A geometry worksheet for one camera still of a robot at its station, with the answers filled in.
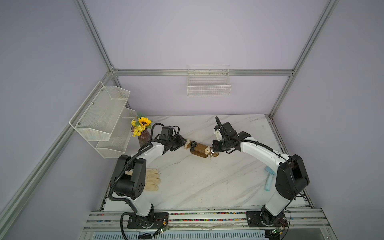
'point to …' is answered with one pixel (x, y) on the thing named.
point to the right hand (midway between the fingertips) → (214, 149)
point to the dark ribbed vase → (144, 138)
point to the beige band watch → (207, 151)
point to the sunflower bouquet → (141, 123)
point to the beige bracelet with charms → (187, 142)
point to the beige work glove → (153, 179)
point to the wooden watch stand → (199, 151)
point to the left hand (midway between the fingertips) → (184, 142)
